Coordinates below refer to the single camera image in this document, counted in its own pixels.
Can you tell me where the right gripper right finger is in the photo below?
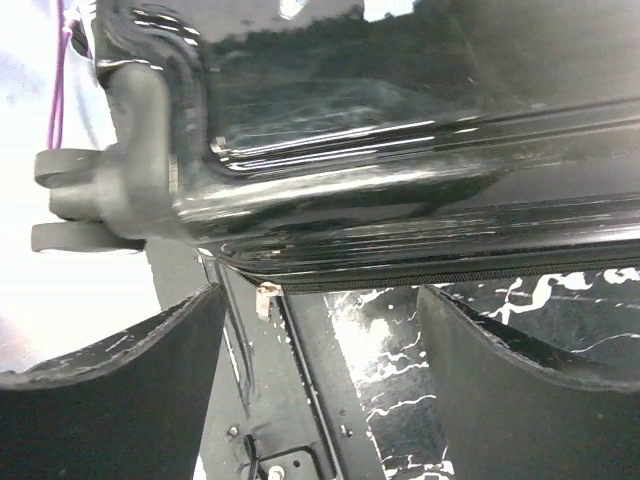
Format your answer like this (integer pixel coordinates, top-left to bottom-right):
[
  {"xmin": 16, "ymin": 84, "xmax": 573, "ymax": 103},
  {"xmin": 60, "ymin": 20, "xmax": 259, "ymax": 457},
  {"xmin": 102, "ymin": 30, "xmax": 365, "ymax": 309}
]
[{"xmin": 417, "ymin": 285, "xmax": 639, "ymax": 479}]

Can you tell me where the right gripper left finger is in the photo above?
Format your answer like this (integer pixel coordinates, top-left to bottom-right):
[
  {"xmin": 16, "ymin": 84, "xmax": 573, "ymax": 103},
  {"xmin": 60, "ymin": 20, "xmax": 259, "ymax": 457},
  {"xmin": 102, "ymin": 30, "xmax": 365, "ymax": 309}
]
[{"xmin": 1, "ymin": 284, "xmax": 226, "ymax": 479}]

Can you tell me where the metal zipper pull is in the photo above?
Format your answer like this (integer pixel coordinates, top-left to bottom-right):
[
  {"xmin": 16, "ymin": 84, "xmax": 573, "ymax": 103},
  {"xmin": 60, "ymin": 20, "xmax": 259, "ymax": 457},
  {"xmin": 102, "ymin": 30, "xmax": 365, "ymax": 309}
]
[{"xmin": 256, "ymin": 282, "xmax": 283, "ymax": 321}]

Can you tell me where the black white space suitcase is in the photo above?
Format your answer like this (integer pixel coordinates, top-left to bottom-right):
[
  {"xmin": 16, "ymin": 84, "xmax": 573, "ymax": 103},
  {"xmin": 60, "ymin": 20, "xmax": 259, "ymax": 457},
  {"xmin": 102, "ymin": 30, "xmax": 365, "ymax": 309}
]
[{"xmin": 31, "ymin": 1, "xmax": 639, "ymax": 292}]

